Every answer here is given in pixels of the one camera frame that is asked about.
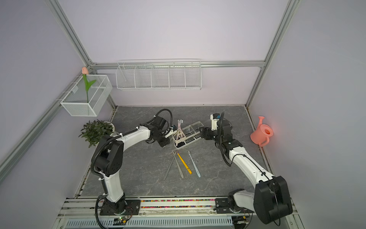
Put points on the white toothbrush holder caddy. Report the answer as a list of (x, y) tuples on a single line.
[(192, 134)]

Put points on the pink artificial tulip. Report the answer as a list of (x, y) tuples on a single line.
[(87, 83)]

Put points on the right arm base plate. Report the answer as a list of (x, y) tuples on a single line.
[(227, 205)]

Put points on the white wire basket long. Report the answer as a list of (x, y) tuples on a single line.
[(159, 74)]

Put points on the pink watering can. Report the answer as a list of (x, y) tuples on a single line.
[(261, 136)]

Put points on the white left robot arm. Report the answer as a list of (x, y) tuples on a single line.
[(108, 158)]

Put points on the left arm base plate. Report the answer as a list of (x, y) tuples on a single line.
[(123, 207)]

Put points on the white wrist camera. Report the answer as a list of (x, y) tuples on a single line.
[(170, 131), (214, 120)]

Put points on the yellow toothbrush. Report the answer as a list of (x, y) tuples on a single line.
[(184, 163)]

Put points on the white vented cable duct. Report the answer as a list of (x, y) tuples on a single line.
[(167, 222)]

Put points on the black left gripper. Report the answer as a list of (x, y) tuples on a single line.
[(166, 141)]

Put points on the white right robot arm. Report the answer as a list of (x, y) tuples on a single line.
[(271, 199)]

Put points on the white mesh basket small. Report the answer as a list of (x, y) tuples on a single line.
[(75, 101)]

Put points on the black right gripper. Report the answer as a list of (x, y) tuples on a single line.
[(207, 131)]

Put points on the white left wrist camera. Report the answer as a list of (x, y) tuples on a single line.
[(170, 131)]

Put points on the potted green plant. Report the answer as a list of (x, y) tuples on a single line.
[(93, 131)]

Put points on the teal thin toothbrush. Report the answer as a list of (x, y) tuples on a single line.
[(194, 165)]

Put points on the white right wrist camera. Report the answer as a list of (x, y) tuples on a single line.
[(214, 120)]

